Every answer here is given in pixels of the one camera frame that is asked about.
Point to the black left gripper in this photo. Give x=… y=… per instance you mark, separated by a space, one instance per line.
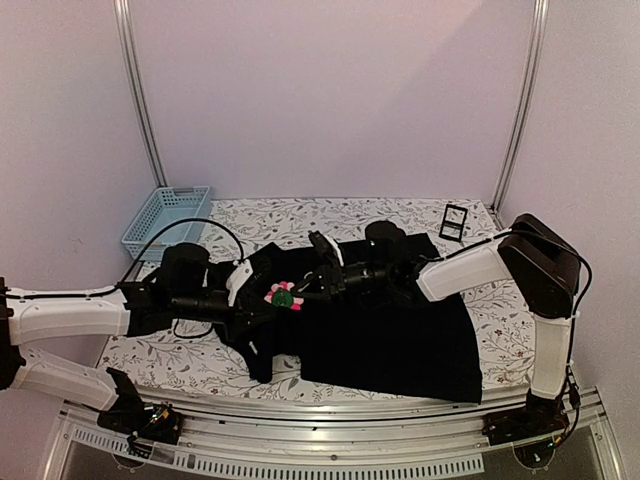
x=244 y=317

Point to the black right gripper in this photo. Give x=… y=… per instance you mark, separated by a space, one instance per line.
x=329 y=279

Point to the pink flower plush brooch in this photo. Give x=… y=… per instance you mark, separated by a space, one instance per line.
x=280 y=295

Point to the black t-shirt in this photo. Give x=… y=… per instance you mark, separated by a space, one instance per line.
x=373 y=345

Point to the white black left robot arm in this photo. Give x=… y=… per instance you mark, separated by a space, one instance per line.
x=185 y=286

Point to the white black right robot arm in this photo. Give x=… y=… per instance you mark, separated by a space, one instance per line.
x=544 y=267

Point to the small black brooch stand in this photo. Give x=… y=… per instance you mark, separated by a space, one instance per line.
x=453 y=222

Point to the floral patterned table mat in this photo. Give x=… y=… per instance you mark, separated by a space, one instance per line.
x=186 y=358

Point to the light blue plastic basket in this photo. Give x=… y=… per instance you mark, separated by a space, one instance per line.
x=164 y=207

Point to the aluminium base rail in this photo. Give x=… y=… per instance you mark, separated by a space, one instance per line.
x=409 y=438

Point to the right aluminium frame post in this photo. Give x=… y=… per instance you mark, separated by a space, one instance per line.
x=532 y=63

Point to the aluminium frame post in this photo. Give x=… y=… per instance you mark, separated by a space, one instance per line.
x=133 y=74
x=532 y=63

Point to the left aluminium frame post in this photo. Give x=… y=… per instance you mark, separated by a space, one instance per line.
x=133 y=74

